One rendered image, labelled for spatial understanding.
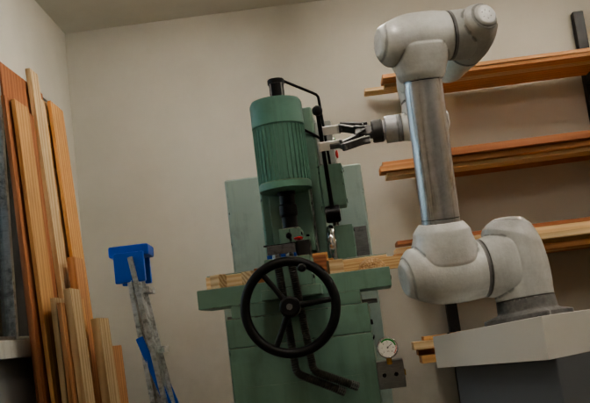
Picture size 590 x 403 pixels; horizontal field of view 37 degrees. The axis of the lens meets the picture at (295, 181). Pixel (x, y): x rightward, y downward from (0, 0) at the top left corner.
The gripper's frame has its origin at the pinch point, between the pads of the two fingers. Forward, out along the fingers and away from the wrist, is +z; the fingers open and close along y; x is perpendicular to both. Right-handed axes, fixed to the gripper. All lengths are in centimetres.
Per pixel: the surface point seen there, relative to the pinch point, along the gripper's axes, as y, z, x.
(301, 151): 0.2, 7.1, -3.5
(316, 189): 13.8, 5.0, -23.9
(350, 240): 0.5, -4.6, -38.6
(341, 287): -35.1, -0.5, -35.4
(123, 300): 173, 134, -151
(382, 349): -51, -10, -48
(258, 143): 2.4, 20.9, 0.5
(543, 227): 149, -103, -126
